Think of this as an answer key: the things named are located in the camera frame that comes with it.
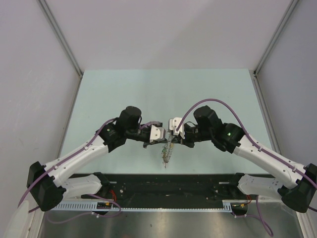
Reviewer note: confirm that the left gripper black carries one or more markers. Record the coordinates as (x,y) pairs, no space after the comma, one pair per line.
(154,142)

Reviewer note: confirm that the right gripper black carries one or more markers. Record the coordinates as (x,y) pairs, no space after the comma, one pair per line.
(186,142)

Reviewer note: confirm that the large metal keyring organizer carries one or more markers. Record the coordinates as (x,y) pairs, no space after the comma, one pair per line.
(169,148)

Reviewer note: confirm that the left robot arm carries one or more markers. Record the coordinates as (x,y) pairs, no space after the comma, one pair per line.
(52,182)

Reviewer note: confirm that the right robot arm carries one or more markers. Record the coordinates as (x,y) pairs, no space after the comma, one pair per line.
(293,183)

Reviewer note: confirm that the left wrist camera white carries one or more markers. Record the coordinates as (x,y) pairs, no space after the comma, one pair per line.
(157,133)

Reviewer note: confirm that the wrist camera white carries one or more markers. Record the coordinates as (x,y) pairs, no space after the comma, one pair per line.
(157,133)
(176,127)

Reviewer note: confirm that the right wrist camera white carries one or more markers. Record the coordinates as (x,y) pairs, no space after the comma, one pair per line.
(176,127)

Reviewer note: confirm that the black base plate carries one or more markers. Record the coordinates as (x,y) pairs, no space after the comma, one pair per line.
(171,191)

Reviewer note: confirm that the white slotted cable duct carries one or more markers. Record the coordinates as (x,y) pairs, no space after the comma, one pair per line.
(102,206)

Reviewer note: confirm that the left aluminium frame post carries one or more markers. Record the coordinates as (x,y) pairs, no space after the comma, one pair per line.
(48,14)

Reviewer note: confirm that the aluminium frame post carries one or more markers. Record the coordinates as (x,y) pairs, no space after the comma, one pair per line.
(276,35)
(48,14)

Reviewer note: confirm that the right aluminium frame post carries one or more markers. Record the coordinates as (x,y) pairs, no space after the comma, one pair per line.
(276,35)

